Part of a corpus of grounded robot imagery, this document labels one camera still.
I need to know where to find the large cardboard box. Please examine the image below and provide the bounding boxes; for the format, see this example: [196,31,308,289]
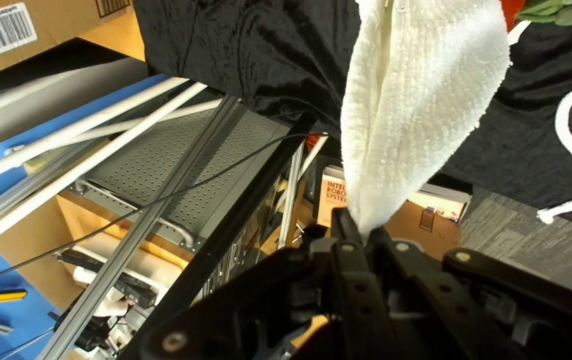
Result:
[0,0,134,70]

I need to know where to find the plush red flower green leaves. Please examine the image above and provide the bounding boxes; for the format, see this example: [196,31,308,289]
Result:
[499,0,572,26]

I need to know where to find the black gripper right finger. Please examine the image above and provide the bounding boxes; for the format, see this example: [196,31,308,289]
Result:
[366,226,390,250]

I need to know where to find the black velvet table cloth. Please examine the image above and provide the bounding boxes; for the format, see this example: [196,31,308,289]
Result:
[134,0,572,233]

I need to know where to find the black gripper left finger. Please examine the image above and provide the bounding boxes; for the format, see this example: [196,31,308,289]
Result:
[329,209,361,253]

